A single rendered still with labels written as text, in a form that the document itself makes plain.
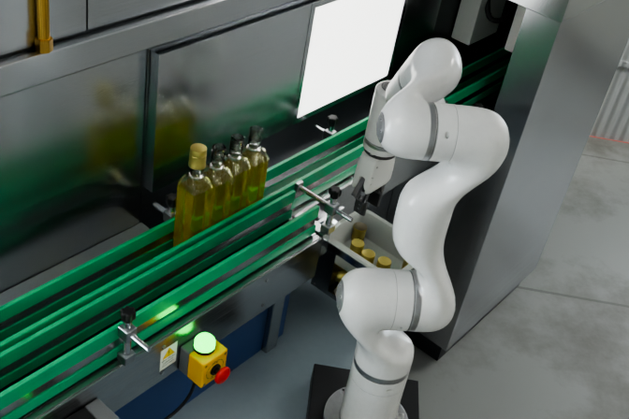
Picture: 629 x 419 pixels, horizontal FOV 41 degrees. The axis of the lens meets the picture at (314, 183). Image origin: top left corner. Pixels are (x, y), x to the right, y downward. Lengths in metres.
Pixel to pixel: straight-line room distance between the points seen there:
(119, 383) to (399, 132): 0.73
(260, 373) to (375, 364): 0.42
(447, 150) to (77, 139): 0.73
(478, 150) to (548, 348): 2.14
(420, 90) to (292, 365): 0.90
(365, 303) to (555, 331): 2.05
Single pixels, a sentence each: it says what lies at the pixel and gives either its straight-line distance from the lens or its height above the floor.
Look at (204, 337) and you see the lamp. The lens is 1.76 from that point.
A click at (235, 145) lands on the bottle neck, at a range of 1.81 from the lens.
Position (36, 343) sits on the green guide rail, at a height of 1.12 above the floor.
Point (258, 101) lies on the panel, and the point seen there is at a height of 1.27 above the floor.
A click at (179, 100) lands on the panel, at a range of 1.82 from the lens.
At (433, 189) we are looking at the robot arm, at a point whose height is 1.47.
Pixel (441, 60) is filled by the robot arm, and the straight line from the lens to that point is 1.50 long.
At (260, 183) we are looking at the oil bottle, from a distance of 1.92.
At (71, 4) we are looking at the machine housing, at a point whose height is 1.63.
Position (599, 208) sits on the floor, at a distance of 4.43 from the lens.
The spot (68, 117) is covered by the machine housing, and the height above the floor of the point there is 1.40.
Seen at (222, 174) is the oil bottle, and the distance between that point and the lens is 1.80.
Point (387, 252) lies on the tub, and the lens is 2.18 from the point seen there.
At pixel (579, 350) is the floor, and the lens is 3.57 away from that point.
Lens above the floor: 2.30
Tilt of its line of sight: 35 degrees down
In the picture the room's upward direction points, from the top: 11 degrees clockwise
